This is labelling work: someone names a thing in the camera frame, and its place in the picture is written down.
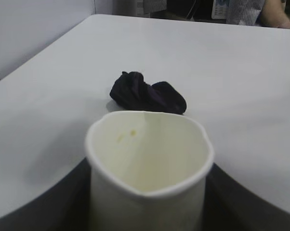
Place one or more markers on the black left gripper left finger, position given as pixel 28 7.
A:
pixel 51 202

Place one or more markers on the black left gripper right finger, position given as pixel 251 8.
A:
pixel 246 204

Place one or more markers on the white paper cup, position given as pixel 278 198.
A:
pixel 147 173

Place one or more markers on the black and purple cloth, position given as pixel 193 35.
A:
pixel 145 93

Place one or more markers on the person's bare forearm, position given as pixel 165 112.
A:
pixel 275 13

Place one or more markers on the striped shirt of person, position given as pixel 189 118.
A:
pixel 243 10

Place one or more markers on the white and blue badge card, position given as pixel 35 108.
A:
pixel 220 8

